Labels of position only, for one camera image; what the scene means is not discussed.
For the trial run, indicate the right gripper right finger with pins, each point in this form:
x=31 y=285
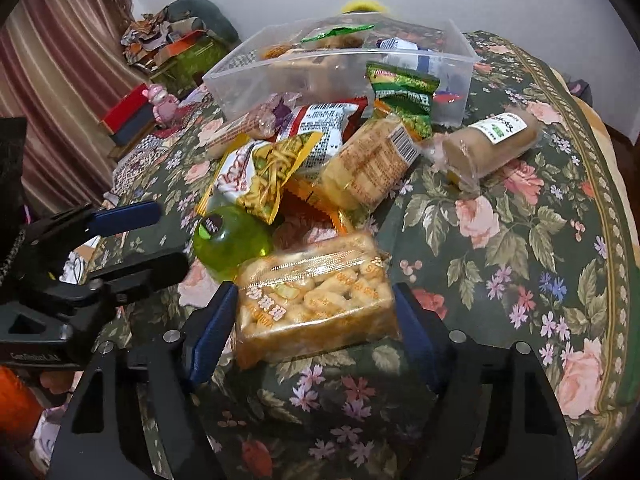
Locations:
x=495 y=416

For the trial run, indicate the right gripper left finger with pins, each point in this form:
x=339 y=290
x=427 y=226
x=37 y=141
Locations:
x=102 y=436

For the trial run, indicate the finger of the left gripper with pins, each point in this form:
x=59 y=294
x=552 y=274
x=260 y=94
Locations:
x=140 y=276
x=125 y=217

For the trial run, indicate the clear pack of rice crackers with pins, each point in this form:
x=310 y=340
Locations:
x=320 y=298

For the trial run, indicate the green-edged fried snack bag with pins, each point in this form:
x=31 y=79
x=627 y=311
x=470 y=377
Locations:
x=336 y=37

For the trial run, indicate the person's left hand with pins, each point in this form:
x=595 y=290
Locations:
x=57 y=381

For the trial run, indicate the patchwork quilt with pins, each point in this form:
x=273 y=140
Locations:
x=153 y=146

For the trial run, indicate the green jelly cup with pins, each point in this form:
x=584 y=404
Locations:
x=228 y=236

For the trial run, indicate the red box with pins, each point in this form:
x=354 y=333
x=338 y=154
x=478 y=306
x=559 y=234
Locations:
x=129 y=116

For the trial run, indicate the pink plush toy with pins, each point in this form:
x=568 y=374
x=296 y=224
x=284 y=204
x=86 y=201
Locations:
x=164 y=104

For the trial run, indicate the yellow noodle snack bag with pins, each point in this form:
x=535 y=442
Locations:
x=252 y=173

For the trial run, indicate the striped maroon curtain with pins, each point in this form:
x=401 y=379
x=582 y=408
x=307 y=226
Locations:
x=62 y=70

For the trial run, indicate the green patterned gift bag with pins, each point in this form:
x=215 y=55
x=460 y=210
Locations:
x=183 y=72

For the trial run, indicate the floral green bedspread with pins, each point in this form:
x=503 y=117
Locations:
x=548 y=254

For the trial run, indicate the pink wafer pack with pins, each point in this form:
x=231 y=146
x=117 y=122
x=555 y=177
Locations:
x=262 y=122

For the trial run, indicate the orange snack packet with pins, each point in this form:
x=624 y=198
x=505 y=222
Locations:
x=306 y=216

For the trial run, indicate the grey plush pillow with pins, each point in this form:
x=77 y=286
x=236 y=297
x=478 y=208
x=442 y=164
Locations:
x=212 y=21

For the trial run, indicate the red white snack bag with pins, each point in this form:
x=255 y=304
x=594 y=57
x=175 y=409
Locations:
x=337 y=121

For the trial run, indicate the biscuit pack with barcode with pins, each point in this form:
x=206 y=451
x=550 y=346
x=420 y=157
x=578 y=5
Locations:
x=369 y=164

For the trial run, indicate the brown roll cake pack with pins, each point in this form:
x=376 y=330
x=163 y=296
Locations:
x=471 y=154

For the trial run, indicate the cream fleece blanket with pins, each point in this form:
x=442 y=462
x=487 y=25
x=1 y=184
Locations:
x=595 y=110

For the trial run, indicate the green pea snack bag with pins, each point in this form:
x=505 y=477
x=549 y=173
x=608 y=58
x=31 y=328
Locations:
x=405 y=93

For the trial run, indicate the yellow curved tube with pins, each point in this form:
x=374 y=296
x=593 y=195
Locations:
x=363 y=6

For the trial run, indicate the clear plastic storage bin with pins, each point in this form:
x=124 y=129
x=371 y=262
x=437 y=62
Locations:
x=241 y=80

